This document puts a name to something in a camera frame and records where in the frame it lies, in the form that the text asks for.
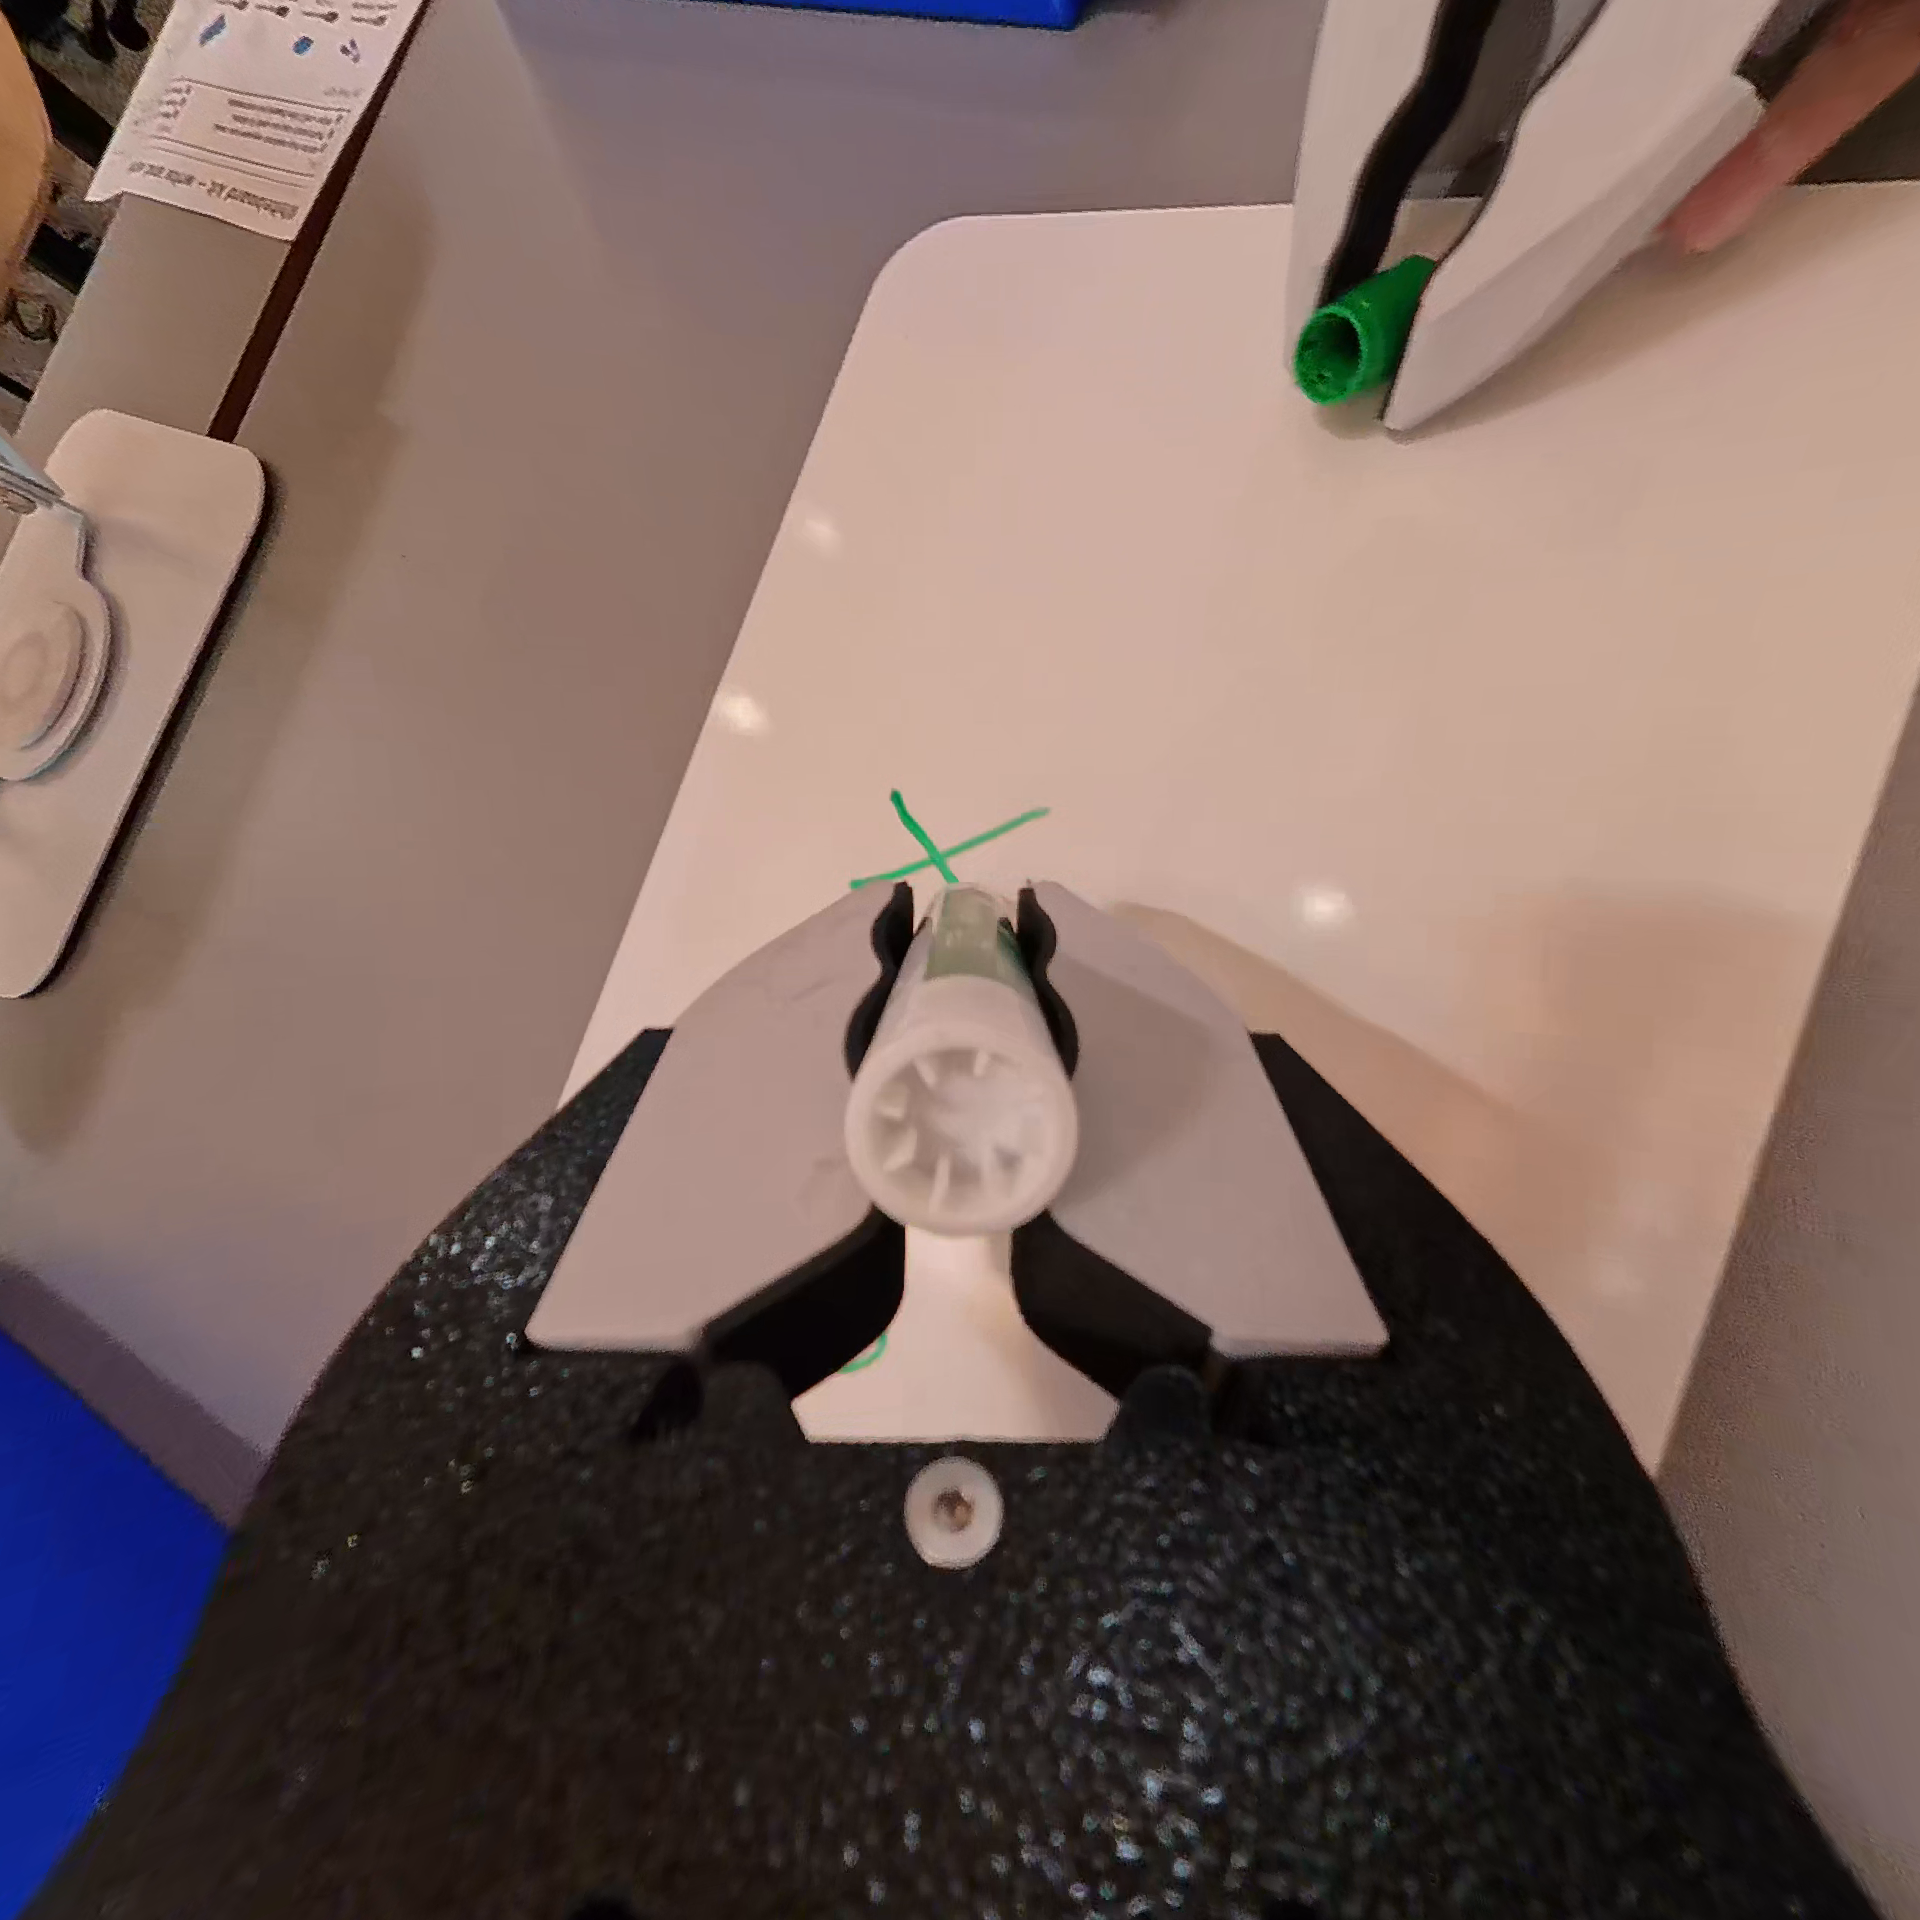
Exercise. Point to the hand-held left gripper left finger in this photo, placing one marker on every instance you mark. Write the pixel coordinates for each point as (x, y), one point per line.
(670, 1200)

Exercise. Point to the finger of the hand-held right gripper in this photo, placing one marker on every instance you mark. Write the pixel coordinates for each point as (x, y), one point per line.
(1590, 222)
(1363, 99)

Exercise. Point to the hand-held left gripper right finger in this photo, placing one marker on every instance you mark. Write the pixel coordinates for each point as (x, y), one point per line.
(1231, 1200)

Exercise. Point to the green marker cap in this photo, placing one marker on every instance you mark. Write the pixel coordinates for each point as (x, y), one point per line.
(1363, 338)

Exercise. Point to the green whiteboard marker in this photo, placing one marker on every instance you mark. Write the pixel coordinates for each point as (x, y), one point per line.
(959, 1140)

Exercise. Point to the small white whiteboard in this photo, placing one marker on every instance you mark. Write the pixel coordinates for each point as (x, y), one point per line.
(1276, 750)

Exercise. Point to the person's right hand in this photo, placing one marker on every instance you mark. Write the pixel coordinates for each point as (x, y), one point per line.
(1814, 121)

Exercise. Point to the blue plastic bin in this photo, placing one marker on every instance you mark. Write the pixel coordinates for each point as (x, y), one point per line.
(994, 15)
(80, 1576)

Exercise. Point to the printed paper sheet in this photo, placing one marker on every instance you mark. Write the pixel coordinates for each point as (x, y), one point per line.
(257, 99)

